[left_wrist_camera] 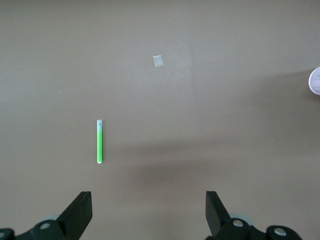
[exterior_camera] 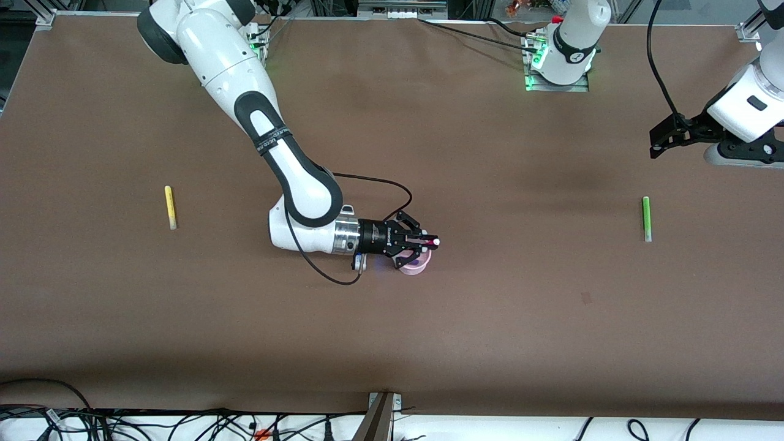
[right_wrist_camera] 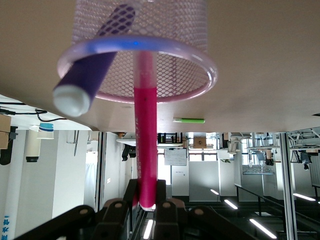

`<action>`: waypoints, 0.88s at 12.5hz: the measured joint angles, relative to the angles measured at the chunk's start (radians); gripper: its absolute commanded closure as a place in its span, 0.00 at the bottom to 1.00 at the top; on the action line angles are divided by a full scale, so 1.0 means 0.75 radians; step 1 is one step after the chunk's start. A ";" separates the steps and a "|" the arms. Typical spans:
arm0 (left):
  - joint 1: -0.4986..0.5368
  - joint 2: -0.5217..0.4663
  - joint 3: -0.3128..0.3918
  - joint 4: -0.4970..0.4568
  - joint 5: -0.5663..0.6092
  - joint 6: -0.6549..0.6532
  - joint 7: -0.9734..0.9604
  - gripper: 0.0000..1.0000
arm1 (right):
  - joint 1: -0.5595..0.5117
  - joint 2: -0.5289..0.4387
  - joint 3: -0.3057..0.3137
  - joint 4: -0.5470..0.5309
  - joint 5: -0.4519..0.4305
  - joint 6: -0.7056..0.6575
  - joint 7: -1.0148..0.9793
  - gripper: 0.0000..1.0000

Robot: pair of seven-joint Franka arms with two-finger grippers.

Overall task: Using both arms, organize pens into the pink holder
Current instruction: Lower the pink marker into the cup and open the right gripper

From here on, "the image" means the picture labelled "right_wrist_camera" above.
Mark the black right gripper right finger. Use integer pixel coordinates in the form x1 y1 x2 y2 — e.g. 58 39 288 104
153 179 189 240

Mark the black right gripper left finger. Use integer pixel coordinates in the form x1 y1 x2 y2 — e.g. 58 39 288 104
91 178 139 240

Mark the pink highlighter pen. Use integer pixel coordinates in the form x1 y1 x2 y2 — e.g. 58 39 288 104
133 51 159 210

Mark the purple marker pen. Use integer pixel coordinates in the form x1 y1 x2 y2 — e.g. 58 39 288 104
52 4 136 118

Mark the white whiteboard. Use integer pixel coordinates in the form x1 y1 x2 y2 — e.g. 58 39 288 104
164 148 188 167

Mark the small brown cardboard box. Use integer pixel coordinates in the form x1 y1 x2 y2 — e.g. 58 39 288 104
193 136 208 149

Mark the green highlighter pen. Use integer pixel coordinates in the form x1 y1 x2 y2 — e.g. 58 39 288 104
172 117 206 124

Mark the white pillar with blue characters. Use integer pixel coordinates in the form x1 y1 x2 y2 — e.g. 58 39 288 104
0 129 27 240

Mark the cream cylinder with black end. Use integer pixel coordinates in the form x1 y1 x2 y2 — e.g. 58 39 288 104
25 129 42 163

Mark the blue striped paper cup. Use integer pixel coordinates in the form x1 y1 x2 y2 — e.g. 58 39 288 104
36 122 55 140

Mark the white plastic cup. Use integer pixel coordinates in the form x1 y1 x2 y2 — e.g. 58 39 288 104
56 0 219 104

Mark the aluminium frame post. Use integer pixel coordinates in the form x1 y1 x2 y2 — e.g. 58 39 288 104
279 132 298 240

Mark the black cable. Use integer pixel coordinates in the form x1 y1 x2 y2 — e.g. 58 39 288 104
0 101 68 123

